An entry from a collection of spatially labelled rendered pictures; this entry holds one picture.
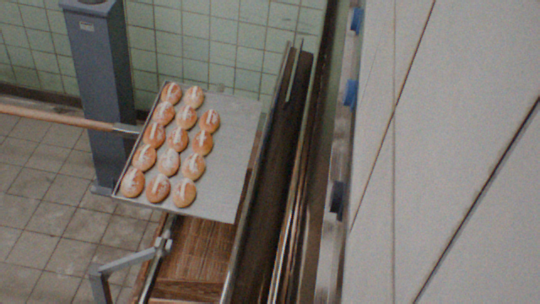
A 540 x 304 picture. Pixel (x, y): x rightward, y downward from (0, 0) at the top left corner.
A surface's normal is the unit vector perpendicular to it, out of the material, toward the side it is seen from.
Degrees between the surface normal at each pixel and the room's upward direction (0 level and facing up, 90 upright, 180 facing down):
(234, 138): 0
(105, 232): 0
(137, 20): 90
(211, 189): 0
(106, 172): 90
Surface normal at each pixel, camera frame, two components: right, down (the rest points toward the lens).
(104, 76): -0.17, 0.70
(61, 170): 0.11, -0.69
